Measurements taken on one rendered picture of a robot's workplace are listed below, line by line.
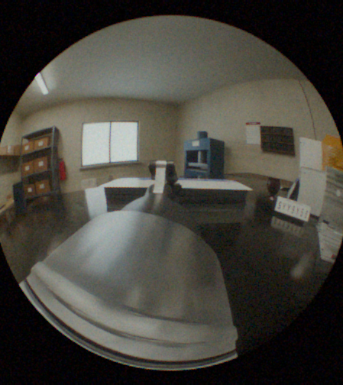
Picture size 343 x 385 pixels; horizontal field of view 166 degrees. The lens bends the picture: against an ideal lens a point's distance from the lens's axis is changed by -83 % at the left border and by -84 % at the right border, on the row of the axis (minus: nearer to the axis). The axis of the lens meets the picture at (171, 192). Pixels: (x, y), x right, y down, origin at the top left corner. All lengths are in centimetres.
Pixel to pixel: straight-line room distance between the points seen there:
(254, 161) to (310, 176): 182
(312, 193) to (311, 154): 30
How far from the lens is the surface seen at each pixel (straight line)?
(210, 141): 209
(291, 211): 52
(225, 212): 35
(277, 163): 224
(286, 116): 239
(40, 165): 316
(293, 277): 28
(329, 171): 50
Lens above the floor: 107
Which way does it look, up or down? 15 degrees down
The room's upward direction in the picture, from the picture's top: straight up
